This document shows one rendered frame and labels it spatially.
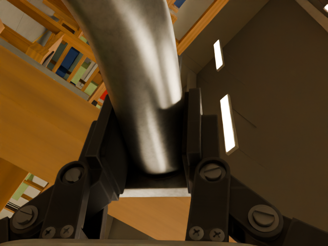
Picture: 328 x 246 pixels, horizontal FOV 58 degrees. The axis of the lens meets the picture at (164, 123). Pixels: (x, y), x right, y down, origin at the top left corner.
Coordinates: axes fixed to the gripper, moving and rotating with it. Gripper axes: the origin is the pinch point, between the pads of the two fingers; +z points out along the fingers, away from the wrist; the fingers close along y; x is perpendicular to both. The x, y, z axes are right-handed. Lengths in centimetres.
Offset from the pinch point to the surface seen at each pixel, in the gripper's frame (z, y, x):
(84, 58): 621, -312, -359
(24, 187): 306, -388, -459
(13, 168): 19.3, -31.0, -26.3
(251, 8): 931, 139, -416
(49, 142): 14.0, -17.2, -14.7
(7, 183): 18.3, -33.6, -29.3
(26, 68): 22.4, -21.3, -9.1
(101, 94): 606, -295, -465
